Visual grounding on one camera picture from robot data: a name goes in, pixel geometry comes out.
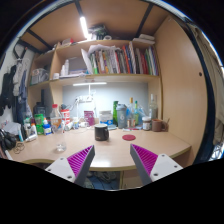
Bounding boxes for green bottle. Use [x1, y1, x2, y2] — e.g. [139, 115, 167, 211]
[112, 100, 120, 126]

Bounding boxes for brown mug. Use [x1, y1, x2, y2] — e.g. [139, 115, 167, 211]
[151, 118, 168, 133]

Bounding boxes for white and blue carton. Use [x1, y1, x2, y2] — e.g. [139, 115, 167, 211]
[98, 110, 114, 126]

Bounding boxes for white desk lamp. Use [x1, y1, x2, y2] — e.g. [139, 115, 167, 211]
[72, 81, 108, 125]

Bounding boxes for magenta box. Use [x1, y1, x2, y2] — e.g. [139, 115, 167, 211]
[83, 110, 96, 127]

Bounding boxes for brown jar with white lid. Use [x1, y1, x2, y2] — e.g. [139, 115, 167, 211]
[141, 115, 153, 131]

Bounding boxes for green tub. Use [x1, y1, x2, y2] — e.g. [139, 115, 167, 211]
[34, 113, 45, 136]

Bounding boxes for wooden shelf unit with books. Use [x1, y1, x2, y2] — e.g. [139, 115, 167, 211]
[27, 33, 164, 119]

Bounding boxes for ceiling light tube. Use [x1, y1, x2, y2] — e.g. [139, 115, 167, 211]
[79, 15, 90, 40]

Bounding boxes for grey shaker bottle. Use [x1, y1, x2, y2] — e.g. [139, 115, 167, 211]
[115, 103, 128, 130]

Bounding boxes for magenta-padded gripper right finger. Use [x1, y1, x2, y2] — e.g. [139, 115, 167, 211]
[129, 143, 184, 186]

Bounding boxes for white wall socket strip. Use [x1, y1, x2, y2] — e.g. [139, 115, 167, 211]
[75, 95, 94, 103]

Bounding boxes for yellow-capped bottle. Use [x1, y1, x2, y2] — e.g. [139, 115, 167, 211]
[128, 97, 135, 128]

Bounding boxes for tall clear glass bottle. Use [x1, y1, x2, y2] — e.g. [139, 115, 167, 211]
[148, 93, 159, 121]

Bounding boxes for silver can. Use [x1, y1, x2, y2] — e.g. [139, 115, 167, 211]
[25, 133, 38, 143]

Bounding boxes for clear bottle with orange label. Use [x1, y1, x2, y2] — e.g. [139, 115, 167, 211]
[49, 103, 68, 153]

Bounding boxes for green-capped bottle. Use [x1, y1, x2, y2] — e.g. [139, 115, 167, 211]
[133, 100, 140, 126]

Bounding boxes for black bag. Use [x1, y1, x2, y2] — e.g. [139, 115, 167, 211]
[0, 129, 18, 152]

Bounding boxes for black mug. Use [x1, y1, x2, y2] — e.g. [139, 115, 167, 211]
[94, 123, 110, 142]

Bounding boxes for black hair bands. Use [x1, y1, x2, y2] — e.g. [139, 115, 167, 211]
[12, 141, 26, 154]

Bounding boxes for hanging clothes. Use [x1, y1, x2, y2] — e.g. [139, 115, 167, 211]
[0, 58, 33, 116]

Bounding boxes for white bottle with orange cap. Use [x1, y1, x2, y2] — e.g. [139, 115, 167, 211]
[30, 123, 38, 136]

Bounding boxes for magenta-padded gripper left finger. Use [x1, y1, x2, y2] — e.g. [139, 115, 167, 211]
[44, 144, 96, 187]

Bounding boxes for red and white jar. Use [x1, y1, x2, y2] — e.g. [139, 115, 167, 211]
[60, 109, 71, 125]

